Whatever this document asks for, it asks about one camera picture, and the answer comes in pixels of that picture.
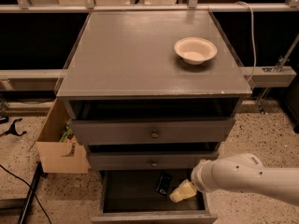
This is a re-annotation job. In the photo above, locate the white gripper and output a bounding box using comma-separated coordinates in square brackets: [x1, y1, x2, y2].
[169, 160, 207, 203]

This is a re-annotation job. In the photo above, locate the blueberry rxbar dark wrapper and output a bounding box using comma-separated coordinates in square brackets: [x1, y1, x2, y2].
[155, 173, 172, 196]

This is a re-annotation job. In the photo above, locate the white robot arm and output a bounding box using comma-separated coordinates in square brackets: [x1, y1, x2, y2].
[169, 153, 299, 206]

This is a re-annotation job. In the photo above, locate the grey middle drawer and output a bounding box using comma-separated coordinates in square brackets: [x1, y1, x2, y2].
[89, 151, 219, 171]

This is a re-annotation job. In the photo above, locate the grey drawer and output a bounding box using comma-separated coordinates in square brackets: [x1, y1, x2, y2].
[89, 151, 219, 171]
[91, 169, 218, 224]
[71, 118, 235, 145]

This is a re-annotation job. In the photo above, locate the grey bottom drawer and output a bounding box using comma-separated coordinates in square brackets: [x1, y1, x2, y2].
[91, 169, 218, 224]

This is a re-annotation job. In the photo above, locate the grey drawer cabinet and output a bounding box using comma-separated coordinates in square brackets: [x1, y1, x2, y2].
[56, 9, 253, 224]

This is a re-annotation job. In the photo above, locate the grey top drawer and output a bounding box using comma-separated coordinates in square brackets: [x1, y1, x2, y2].
[71, 118, 235, 145]

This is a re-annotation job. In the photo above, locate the green packet in box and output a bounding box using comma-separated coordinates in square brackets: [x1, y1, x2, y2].
[60, 120, 73, 143]

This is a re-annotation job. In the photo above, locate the cardboard box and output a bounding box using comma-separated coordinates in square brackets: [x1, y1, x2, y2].
[35, 99, 90, 174]

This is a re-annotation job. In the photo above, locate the white paper bowl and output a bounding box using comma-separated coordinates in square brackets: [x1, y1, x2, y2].
[174, 37, 218, 65]

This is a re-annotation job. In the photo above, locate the black floor bar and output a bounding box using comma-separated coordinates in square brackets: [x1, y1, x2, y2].
[17, 162, 43, 224]

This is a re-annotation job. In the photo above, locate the black clamp tool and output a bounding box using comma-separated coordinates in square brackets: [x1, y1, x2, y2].
[0, 119, 26, 137]

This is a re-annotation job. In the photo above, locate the white cable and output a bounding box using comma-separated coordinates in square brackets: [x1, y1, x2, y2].
[235, 1, 258, 82]

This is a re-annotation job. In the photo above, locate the metal rail frame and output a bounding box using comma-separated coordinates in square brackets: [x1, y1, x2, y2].
[0, 0, 299, 91]

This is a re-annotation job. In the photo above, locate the black floor cable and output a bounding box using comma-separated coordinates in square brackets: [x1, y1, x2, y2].
[0, 163, 53, 224]

